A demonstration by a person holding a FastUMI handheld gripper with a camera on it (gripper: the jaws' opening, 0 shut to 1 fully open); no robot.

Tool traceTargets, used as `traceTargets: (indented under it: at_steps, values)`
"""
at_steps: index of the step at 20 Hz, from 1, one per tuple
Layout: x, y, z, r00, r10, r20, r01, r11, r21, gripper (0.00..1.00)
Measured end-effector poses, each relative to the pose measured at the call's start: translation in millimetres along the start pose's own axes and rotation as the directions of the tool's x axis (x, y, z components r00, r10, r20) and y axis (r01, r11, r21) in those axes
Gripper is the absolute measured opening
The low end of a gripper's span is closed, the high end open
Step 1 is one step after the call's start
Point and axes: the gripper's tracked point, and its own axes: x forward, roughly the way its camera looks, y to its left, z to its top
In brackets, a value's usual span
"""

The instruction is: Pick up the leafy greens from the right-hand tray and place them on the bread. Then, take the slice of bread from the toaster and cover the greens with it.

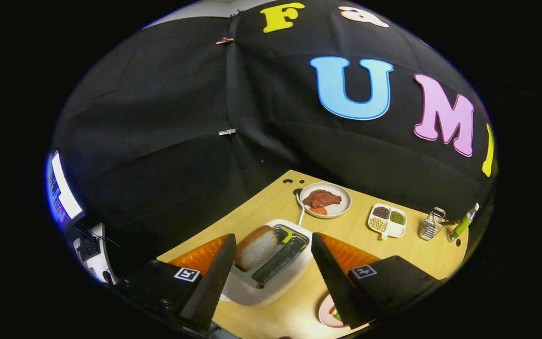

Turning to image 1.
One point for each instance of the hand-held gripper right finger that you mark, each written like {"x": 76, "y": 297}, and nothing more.
{"x": 334, "y": 282}

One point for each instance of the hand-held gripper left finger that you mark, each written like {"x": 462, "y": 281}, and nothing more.
{"x": 212, "y": 287}

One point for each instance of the green lettuce leaf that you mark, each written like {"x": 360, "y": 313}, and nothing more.
{"x": 338, "y": 318}

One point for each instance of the plain white bread slice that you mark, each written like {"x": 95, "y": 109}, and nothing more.
{"x": 257, "y": 247}

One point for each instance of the pink plate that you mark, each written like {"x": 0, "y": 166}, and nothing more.
{"x": 325, "y": 310}

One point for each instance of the white toaster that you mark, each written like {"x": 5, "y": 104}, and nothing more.
{"x": 271, "y": 292}

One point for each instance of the pile of yellow beans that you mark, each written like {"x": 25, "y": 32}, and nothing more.
{"x": 378, "y": 224}

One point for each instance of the orange tomato slice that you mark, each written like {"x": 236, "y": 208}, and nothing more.
{"x": 319, "y": 211}

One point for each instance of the round white plate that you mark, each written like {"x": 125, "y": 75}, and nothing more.
{"x": 341, "y": 207}

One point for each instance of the white divided dish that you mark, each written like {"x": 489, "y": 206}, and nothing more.
{"x": 395, "y": 230}

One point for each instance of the pile of dark beans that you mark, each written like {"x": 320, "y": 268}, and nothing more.
{"x": 381, "y": 212}

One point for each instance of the red-brown meat patty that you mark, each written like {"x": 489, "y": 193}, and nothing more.
{"x": 322, "y": 198}

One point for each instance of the pile of green beans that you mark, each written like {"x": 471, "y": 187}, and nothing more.
{"x": 397, "y": 217}

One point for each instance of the white side desk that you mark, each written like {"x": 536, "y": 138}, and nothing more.
{"x": 104, "y": 263}

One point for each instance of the black keyboard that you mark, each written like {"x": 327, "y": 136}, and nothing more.
{"x": 88, "y": 247}

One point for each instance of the green label plastic bottle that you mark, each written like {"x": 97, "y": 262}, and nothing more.
{"x": 461, "y": 227}

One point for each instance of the white clip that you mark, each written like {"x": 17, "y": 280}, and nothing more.
{"x": 227, "y": 132}

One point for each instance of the black backdrop cloth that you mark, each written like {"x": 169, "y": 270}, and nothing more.
{"x": 158, "y": 141}

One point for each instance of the computer monitor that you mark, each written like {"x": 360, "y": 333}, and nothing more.
{"x": 64, "y": 193}

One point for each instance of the red clip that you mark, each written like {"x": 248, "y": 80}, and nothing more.
{"x": 225, "y": 40}

